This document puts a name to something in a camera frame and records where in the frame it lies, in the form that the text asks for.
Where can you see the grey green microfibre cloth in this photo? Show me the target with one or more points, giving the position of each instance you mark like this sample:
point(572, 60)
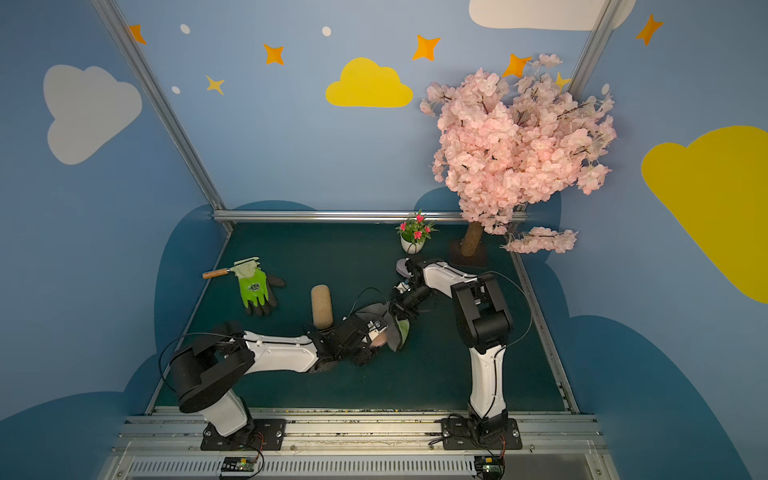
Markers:
point(393, 330)

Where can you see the small potted pink flowers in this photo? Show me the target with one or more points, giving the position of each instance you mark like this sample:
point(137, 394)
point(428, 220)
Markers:
point(414, 232)

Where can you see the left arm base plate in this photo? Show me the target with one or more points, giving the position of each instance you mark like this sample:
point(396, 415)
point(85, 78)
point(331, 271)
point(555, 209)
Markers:
point(257, 435)

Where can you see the beige cork eyeglass case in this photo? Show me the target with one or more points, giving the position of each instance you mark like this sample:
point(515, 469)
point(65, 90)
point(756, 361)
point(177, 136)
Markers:
point(321, 303)

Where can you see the green black work glove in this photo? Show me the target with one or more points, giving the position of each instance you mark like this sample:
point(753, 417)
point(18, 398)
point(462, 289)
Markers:
point(257, 293)

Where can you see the pink cherry blossom tree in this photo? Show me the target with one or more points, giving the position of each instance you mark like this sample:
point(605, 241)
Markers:
point(513, 140)

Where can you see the purple eyeglass case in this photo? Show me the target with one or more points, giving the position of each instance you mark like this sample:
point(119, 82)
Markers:
point(409, 269)

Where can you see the aluminium front rail frame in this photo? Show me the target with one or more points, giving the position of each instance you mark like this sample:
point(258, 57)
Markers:
point(358, 444)

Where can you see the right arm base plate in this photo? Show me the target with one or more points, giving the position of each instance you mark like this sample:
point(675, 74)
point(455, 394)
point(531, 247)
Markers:
point(461, 433)

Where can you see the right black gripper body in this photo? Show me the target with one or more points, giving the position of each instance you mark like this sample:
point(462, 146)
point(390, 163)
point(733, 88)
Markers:
point(397, 306)

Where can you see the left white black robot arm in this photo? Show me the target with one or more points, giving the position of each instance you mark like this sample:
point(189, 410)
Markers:
point(204, 374)

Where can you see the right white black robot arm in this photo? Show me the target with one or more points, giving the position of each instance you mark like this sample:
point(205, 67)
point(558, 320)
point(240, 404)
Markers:
point(483, 322)

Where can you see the right green circuit board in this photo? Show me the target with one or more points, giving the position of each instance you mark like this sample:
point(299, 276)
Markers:
point(488, 468)

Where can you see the wooden handled garden trowel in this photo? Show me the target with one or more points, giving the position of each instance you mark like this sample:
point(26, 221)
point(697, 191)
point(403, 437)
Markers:
point(245, 268)

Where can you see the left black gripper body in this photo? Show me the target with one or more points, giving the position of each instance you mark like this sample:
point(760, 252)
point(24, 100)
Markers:
point(365, 334)

